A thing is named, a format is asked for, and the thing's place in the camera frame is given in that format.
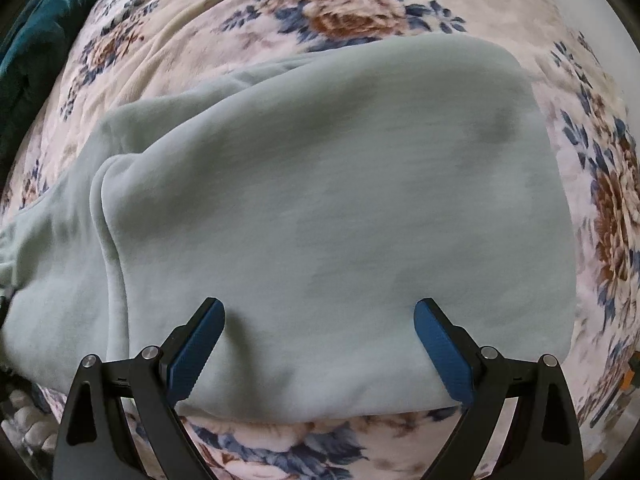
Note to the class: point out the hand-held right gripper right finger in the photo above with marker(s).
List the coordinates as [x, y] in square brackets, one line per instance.
[445, 355]

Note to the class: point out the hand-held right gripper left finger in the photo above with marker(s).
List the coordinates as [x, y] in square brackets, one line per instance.
[192, 355]

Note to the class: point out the light green fleece pants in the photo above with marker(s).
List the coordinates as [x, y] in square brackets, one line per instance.
[325, 210]

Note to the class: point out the dark blue folded quilt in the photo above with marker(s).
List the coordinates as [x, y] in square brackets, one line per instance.
[30, 60]

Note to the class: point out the floral bed blanket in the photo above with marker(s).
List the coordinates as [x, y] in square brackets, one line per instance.
[350, 10]

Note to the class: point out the white bed headboard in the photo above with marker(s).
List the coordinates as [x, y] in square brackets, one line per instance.
[585, 15]

